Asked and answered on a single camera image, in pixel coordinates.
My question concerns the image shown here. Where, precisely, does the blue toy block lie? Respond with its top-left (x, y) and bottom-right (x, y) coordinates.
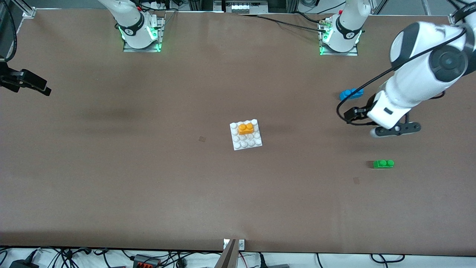
top-left (339, 88), bottom-right (364, 101)

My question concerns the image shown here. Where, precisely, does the long black table cable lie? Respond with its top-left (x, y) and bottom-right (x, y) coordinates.
top-left (238, 14), bottom-right (327, 31)

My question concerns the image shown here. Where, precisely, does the white studded base plate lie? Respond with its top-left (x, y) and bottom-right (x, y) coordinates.
top-left (229, 119), bottom-right (263, 151)

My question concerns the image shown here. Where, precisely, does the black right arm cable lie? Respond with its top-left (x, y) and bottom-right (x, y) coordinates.
top-left (0, 7), bottom-right (17, 63)

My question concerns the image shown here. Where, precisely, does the black power adapter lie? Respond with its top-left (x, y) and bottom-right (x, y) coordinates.
top-left (9, 258), bottom-right (40, 268)

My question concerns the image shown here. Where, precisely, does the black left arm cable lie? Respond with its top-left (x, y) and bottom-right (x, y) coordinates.
top-left (336, 4), bottom-right (476, 126)

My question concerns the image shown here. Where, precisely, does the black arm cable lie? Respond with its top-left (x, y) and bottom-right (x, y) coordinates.
top-left (336, 4), bottom-right (476, 126)
top-left (0, 7), bottom-right (17, 63)

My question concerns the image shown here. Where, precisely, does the short black table cable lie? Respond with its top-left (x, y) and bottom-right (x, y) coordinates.
top-left (294, 12), bottom-right (328, 24)

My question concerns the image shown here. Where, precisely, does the black orange power strip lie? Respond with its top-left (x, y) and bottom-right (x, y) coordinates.
top-left (133, 254), bottom-right (161, 268)

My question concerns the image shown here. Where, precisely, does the wooden post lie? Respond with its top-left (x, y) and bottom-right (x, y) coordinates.
top-left (215, 239), bottom-right (238, 268)

